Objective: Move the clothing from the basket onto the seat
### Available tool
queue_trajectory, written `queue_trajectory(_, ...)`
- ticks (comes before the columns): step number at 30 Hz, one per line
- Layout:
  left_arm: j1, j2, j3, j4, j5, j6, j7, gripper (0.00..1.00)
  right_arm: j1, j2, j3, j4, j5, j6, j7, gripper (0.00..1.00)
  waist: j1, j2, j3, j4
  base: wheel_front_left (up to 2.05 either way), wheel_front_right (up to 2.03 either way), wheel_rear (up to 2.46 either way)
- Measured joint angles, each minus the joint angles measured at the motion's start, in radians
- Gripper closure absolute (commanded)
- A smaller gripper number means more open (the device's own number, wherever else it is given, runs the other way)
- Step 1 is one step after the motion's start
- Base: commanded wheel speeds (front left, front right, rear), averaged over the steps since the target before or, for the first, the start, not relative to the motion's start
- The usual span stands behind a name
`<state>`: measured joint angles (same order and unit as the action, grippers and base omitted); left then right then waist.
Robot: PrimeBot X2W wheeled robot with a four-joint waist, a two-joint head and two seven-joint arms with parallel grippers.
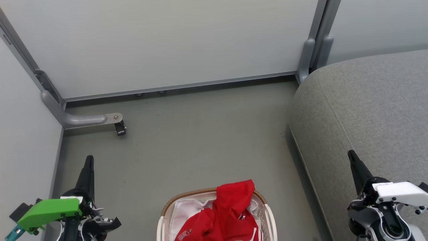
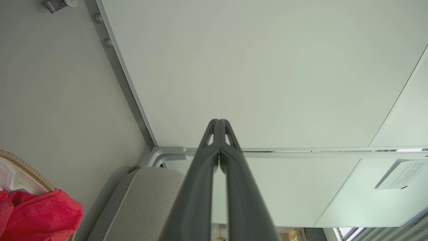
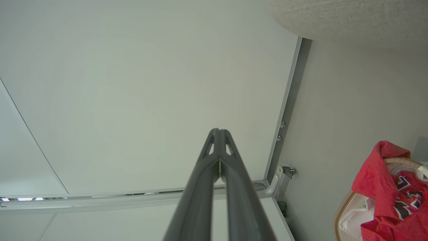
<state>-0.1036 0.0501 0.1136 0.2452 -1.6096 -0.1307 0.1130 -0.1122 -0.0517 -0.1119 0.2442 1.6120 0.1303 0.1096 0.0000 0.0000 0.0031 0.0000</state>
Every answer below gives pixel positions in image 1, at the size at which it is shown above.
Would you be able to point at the white laundry basket brown rim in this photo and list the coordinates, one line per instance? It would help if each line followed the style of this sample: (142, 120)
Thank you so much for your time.
(271, 222)

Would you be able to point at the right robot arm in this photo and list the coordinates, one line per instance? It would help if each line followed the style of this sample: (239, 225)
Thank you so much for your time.
(394, 231)

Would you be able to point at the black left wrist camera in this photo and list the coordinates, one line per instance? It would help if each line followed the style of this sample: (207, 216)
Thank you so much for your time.
(20, 211)

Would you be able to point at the grey partition post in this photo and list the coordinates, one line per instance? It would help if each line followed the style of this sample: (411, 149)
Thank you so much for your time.
(325, 47)
(306, 57)

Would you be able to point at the grey partition support foot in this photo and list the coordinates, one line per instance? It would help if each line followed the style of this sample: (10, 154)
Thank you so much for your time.
(80, 119)

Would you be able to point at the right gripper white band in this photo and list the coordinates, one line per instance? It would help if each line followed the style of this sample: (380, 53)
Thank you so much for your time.
(398, 192)

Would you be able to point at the black caster wheel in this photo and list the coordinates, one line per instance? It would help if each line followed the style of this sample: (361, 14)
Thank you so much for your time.
(120, 129)

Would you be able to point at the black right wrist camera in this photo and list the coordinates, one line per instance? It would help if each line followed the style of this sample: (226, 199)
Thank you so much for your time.
(424, 187)

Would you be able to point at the red and white garment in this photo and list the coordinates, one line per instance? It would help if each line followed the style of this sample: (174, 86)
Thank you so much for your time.
(230, 207)

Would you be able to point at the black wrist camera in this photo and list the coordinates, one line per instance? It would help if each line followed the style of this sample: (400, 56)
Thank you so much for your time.
(20, 211)
(424, 187)

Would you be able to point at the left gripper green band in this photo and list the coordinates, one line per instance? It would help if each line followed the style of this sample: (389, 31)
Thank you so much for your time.
(50, 211)

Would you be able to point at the white cloth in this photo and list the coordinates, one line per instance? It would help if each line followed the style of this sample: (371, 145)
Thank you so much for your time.
(190, 211)

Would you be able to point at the dark metal hinge bracket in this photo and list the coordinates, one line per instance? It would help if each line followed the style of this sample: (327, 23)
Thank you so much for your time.
(45, 82)

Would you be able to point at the grey partition corner frame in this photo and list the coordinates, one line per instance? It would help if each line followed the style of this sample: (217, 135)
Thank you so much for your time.
(13, 36)

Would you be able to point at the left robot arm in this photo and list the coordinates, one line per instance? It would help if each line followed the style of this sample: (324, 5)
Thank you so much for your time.
(72, 231)

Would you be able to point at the grey fabric sofa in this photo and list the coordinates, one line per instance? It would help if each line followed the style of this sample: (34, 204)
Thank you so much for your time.
(367, 110)

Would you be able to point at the short grey partition base rail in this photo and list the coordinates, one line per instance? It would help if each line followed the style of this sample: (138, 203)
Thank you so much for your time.
(57, 160)

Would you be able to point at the long grey partition base rail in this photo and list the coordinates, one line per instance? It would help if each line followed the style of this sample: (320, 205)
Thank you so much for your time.
(180, 86)

